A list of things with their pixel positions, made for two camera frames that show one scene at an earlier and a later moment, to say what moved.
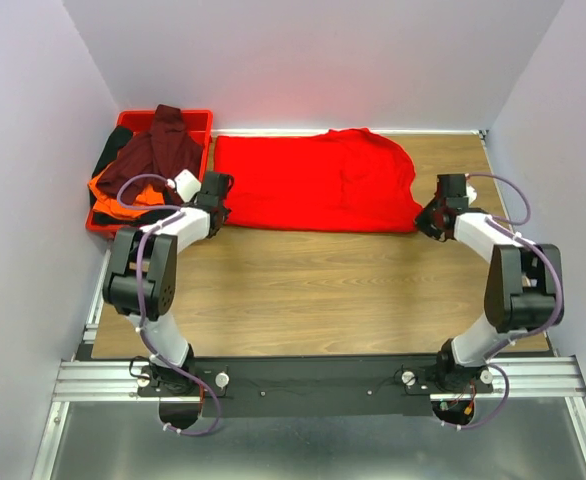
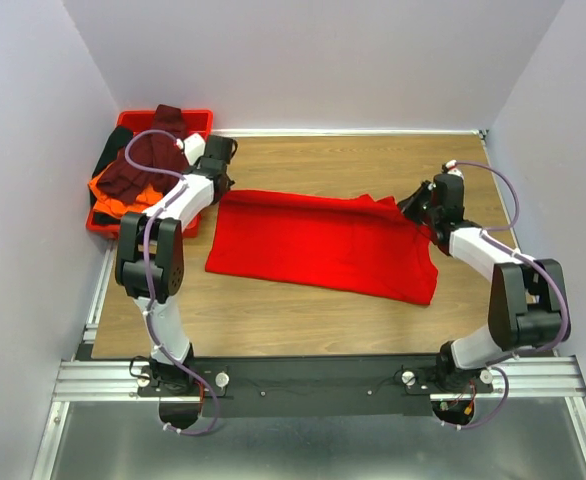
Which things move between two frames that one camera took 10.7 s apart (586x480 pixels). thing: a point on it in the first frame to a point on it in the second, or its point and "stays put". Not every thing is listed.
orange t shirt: x=146 y=196 stays put
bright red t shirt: x=353 y=180 to x=345 y=243
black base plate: x=317 y=386 stays put
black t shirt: x=118 y=139 stays put
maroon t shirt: x=166 y=149 stays put
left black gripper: x=227 y=211 to x=230 y=183
